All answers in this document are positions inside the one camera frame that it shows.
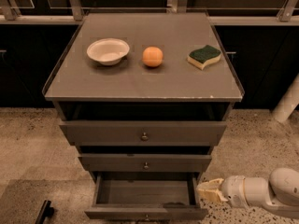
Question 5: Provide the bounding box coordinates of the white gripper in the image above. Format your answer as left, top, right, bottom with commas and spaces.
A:
197, 175, 247, 208

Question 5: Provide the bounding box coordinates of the grey bottom drawer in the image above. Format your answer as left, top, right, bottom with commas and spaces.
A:
85, 172, 207, 221

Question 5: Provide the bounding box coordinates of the grey drawer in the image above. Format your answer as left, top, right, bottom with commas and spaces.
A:
85, 172, 207, 221
60, 120, 226, 147
78, 154, 211, 173

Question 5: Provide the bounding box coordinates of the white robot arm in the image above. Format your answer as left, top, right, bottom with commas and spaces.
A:
196, 168, 299, 219

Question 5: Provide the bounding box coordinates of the grey middle drawer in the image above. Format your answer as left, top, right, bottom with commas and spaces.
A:
78, 154, 211, 173

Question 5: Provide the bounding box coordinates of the grey drawer cabinet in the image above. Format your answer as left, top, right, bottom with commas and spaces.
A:
42, 12, 245, 185

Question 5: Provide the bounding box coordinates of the grey top drawer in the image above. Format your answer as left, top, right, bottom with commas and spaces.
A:
60, 120, 226, 147

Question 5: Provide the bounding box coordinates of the green yellow sponge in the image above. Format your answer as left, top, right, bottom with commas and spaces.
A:
187, 45, 221, 70

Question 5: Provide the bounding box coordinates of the orange fruit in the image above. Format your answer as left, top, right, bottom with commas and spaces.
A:
142, 47, 164, 67

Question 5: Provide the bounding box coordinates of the black object on floor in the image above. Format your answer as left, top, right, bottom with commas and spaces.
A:
35, 200, 54, 224

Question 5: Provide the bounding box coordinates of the white bowl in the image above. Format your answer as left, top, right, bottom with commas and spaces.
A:
87, 38, 130, 66

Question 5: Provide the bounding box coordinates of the metal railing frame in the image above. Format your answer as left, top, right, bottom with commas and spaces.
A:
0, 0, 299, 26

